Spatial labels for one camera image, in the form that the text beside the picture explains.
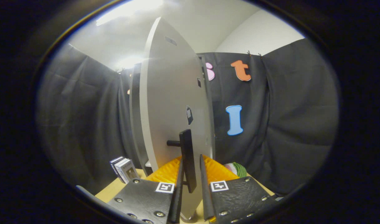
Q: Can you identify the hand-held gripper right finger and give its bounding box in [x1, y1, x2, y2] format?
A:
[199, 154, 278, 224]

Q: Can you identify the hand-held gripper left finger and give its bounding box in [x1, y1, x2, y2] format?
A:
[107, 156, 185, 224]

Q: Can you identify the black door handle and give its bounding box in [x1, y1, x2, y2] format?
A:
[167, 129, 197, 194]

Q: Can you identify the grey shoe cabinet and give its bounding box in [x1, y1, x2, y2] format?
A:
[129, 55, 216, 176]

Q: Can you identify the white shoe cabinet door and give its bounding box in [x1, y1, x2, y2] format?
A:
[139, 17, 216, 221]

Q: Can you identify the green striped object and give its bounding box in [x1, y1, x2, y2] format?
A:
[224, 162, 248, 178]

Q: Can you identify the grey portrait cover book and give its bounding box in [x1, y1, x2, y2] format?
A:
[119, 159, 140, 184]

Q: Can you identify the white cover book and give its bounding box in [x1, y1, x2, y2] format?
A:
[115, 158, 130, 182]

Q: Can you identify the blue cover book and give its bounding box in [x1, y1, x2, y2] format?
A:
[109, 156, 124, 179]

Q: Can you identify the black backdrop cloth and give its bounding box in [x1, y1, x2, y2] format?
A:
[37, 38, 339, 196]

